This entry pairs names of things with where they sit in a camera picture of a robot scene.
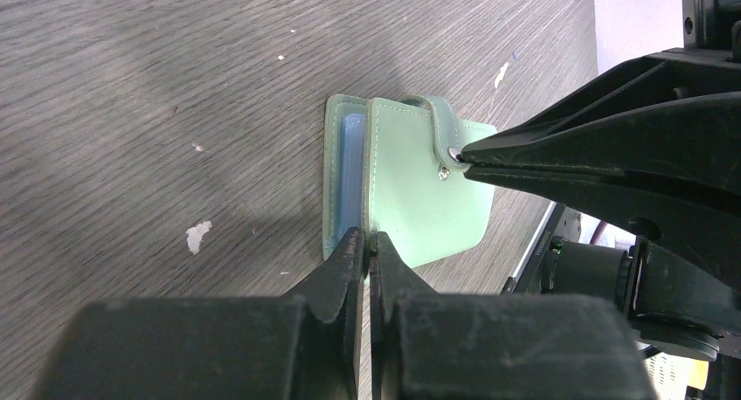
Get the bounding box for white perforated basket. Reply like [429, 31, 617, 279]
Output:
[644, 353, 709, 400]

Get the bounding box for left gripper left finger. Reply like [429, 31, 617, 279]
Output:
[31, 228, 364, 399]

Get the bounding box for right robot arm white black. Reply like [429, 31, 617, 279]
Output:
[462, 0, 740, 361]

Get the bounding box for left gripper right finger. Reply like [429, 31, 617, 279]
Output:
[370, 232, 654, 399]

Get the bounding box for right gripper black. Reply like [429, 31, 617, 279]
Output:
[463, 0, 740, 194]

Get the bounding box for green card holder wallet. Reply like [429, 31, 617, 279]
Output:
[322, 94, 497, 268]

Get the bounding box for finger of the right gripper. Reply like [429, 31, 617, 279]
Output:
[465, 165, 740, 288]

